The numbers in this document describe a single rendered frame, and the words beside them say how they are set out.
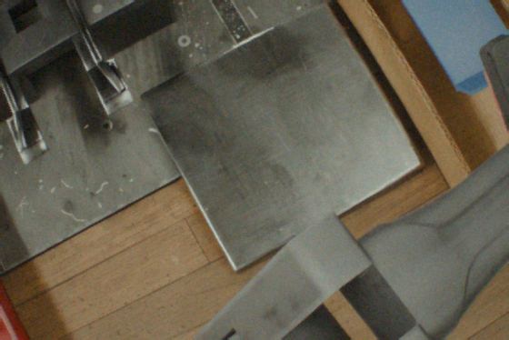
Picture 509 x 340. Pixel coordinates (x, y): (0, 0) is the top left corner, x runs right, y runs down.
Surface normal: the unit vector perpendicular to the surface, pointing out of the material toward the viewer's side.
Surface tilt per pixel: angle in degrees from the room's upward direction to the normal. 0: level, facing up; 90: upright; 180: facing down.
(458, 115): 0
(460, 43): 2
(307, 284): 52
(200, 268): 0
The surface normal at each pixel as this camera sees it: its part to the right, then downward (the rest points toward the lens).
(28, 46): -0.03, -0.25
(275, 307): -0.65, 0.30
